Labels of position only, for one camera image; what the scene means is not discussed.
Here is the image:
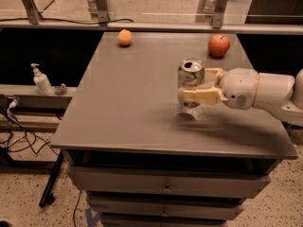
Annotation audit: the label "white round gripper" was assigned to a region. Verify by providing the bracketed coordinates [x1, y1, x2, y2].
[178, 68, 258, 110]

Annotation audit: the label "white green 7up can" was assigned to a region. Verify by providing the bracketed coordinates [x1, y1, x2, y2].
[176, 57, 206, 109]

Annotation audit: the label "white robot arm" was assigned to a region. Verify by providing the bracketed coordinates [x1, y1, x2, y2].
[178, 68, 303, 127]

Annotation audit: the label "red apple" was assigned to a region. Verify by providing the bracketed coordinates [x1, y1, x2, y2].
[208, 34, 230, 58]

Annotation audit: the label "top grey drawer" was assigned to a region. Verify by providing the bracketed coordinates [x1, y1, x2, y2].
[66, 166, 271, 199]

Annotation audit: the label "grey drawer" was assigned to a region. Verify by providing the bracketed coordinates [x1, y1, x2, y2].
[100, 215, 228, 227]
[66, 166, 271, 199]
[89, 196, 243, 220]

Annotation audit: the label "orange fruit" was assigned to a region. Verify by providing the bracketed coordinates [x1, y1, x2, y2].
[118, 29, 133, 46]

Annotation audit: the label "grey drawer cabinet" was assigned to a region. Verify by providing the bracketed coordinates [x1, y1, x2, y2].
[50, 31, 299, 227]

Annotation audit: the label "middle grey drawer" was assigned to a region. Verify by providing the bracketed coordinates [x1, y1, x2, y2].
[89, 196, 243, 220]

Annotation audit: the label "small grey metal object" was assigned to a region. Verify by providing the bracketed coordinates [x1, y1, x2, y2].
[55, 83, 67, 95]

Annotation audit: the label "white pump bottle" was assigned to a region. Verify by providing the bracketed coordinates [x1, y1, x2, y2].
[30, 63, 53, 96]

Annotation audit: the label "bottom grey drawer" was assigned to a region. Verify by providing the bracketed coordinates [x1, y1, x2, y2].
[100, 215, 228, 227]

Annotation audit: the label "grey side shelf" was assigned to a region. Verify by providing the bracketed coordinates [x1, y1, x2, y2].
[0, 84, 76, 109]

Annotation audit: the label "black metal leg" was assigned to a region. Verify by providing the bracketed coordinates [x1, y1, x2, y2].
[39, 152, 63, 208]

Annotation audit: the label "grey horizontal metal rail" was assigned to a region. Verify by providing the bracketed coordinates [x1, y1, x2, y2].
[0, 19, 303, 35]

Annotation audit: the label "right grey metal bracket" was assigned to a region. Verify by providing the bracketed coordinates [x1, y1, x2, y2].
[212, 0, 228, 29]

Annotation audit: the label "grey metal bracket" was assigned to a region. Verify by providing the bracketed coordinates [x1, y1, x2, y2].
[21, 0, 42, 25]
[95, 0, 109, 23]
[212, 0, 228, 29]

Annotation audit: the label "middle grey metal bracket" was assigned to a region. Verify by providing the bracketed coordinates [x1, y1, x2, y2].
[95, 0, 109, 23]

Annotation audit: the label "left grey metal bracket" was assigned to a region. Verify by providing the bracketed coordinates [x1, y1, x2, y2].
[21, 0, 42, 25]

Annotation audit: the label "black cable on rail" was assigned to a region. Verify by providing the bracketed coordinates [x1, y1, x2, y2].
[0, 16, 134, 26]

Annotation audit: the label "black tangled floor cables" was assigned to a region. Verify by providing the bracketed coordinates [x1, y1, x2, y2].
[0, 96, 61, 158]

